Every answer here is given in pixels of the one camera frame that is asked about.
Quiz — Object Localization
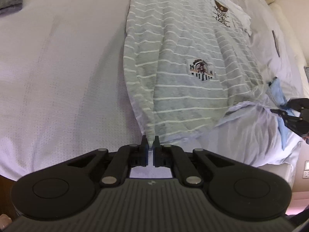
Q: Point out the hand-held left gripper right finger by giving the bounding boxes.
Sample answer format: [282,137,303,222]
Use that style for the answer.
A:
[153,136,233,188]

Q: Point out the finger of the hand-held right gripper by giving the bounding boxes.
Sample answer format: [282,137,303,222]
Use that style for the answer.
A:
[270,109,309,138]
[286,98,309,113]

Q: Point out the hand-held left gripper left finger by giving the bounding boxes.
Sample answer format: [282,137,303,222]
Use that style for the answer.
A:
[68,135,149,188]

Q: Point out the grey striped shirt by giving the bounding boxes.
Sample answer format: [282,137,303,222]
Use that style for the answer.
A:
[123,0,298,150]

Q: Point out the black phone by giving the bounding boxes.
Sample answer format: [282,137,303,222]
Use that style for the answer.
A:
[272,30,280,58]

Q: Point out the white bed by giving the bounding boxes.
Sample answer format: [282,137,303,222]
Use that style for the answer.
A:
[0,0,305,182]

